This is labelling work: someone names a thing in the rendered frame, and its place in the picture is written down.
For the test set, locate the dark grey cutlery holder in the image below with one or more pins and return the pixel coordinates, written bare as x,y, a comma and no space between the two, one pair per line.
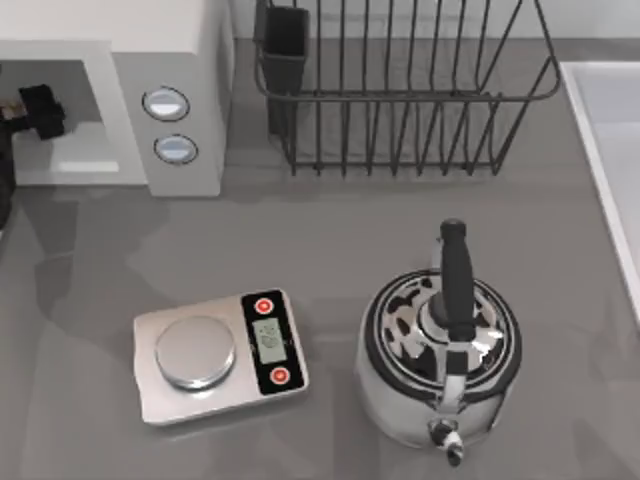
283,65

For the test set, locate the small round microwave knob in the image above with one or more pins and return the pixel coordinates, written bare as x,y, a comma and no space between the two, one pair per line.
175,149

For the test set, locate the silver kitchen scale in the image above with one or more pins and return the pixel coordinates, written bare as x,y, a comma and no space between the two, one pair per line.
195,350

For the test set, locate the pale microwave oven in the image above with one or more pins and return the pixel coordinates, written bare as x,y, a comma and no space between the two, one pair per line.
200,30

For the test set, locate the large round microwave knob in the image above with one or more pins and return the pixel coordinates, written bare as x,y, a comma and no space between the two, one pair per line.
166,104

